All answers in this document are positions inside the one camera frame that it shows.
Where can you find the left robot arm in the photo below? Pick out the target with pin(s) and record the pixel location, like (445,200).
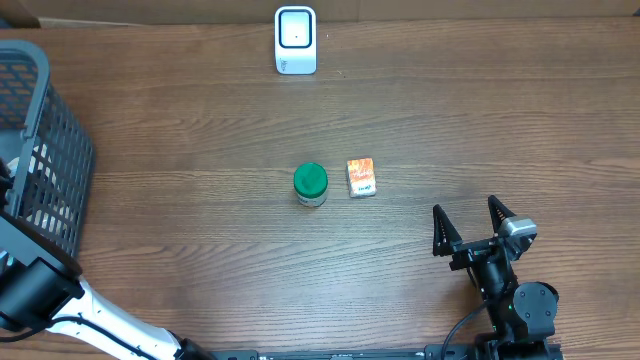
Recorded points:
(44,290)

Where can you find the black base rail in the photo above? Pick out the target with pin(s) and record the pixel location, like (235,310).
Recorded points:
(340,354)

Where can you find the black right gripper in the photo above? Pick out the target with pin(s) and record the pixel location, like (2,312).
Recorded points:
(447,237)

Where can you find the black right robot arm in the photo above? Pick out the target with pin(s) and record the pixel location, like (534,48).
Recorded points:
(522,314)

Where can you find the orange tissue pack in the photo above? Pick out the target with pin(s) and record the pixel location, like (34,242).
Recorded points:
(361,177)

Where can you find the white barcode scanner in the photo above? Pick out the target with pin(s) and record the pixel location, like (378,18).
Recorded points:
(295,40)

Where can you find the white plastic pouch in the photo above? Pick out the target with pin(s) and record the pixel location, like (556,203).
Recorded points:
(37,202)

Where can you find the green lid jar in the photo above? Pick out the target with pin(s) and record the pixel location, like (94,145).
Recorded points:
(311,184)

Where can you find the grey plastic mesh basket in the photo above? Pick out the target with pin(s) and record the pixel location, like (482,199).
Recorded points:
(33,113)

